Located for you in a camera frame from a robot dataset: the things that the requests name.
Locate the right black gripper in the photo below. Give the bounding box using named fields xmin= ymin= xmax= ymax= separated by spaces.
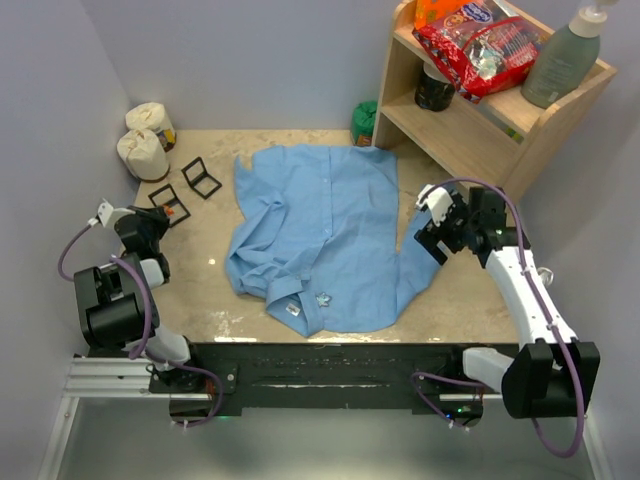
xmin=415 ymin=191 xmax=478 ymax=265

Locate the blue button shirt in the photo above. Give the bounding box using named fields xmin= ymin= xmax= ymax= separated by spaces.
xmin=225 ymin=145 xmax=439 ymax=337

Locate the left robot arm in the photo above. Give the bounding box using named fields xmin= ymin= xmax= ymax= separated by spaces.
xmin=71 ymin=200 xmax=207 ymax=392

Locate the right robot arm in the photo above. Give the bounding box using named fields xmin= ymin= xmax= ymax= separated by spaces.
xmin=415 ymin=182 xmax=600 ymax=419

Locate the black stand front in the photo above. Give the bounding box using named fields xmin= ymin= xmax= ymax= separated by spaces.
xmin=148 ymin=184 xmax=191 ymax=228

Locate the black stand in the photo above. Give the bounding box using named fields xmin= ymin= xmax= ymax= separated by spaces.
xmin=181 ymin=157 xmax=222 ymax=200
xmin=148 ymin=184 xmax=191 ymax=228

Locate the black stand rear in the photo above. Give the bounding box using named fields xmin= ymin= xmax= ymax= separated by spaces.
xmin=181 ymin=157 xmax=222 ymax=200

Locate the white cloth bag front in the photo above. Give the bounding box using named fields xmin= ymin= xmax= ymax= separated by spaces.
xmin=116 ymin=129 xmax=170 ymax=182

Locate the white cloth bag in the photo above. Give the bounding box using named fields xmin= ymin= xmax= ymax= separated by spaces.
xmin=125 ymin=102 xmax=176 ymax=152
xmin=116 ymin=129 xmax=170 ymax=182

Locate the white cloth bag rear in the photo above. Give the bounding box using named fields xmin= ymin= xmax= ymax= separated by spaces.
xmin=125 ymin=102 xmax=176 ymax=152

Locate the wooden shelf unit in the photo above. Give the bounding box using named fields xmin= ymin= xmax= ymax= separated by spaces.
xmin=372 ymin=1 xmax=617 ymax=201

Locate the dark glass bottle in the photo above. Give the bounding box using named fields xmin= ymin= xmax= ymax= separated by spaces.
xmin=537 ymin=267 xmax=554 ymax=287

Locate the green lidded container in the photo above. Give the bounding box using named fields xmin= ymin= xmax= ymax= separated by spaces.
xmin=350 ymin=100 xmax=377 ymax=147

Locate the dark jar on shelf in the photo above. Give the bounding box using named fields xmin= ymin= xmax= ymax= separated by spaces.
xmin=414 ymin=62 xmax=456 ymax=112

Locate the red candy bag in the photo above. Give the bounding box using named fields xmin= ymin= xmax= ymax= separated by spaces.
xmin=413 ymin=1 xmax=549 ymax=103

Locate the green pump bottle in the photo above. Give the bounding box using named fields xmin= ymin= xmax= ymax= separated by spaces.
xmin=521 ymin=0 xmax=617 ymax=108

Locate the orange snack box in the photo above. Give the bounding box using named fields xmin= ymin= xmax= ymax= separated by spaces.
xmin=414 ymin=0 xmax=466 ymax=29

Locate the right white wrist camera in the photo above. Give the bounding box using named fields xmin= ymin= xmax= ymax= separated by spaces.
xmin=415 ymin=184 xmax=454 ymax=226

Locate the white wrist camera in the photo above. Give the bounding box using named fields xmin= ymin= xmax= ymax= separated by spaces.
xmin=415 ymin=184 xmax=454 ymax=226
xmin=87 ymin=199 xmax=134 ymax=230

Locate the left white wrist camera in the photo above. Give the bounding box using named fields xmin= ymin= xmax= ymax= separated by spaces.
xmin=87 ymin=199 xmax=134 ymax=230

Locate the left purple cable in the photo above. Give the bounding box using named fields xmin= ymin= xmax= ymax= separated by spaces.
xmin=57 ymin=222 xmax=221 ymax=426

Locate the purple cable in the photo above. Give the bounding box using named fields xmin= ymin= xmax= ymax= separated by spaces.
xmin=427 ymin=178 xmax=586 ymax=459
xmin=57 ymin=222 xmax=221 ymax=426

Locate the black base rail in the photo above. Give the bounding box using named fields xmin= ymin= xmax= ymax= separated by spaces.
xmin=87 ymin=341 xmax=521 ymax=419

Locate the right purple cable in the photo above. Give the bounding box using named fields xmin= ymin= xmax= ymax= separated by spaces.
xmin=427 ymin=178 xmax=586 ymax=459

